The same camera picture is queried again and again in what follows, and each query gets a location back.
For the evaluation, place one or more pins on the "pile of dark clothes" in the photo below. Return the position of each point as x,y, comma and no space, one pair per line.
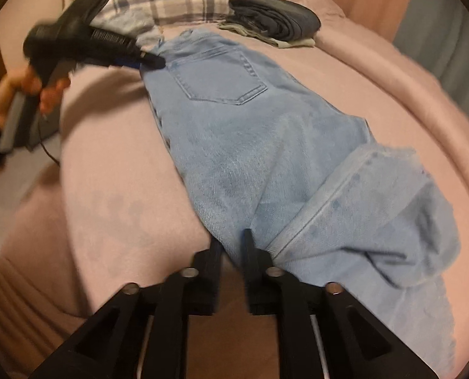
293,42

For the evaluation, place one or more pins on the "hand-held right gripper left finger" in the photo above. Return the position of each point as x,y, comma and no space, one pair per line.
209,270

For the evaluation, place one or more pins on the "grey plaid pillow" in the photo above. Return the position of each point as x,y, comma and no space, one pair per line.
167,0

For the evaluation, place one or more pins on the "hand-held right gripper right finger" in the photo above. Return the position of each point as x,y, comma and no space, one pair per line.
255,262

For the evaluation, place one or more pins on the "light blue denim pants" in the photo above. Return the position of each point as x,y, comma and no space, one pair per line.
266,158

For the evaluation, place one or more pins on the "dark blue folded pants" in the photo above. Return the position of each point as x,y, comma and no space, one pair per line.
282,14

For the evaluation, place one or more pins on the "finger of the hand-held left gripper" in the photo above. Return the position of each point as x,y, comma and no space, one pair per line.
153,61

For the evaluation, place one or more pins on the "person's left hand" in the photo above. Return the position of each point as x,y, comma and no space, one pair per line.
25,81

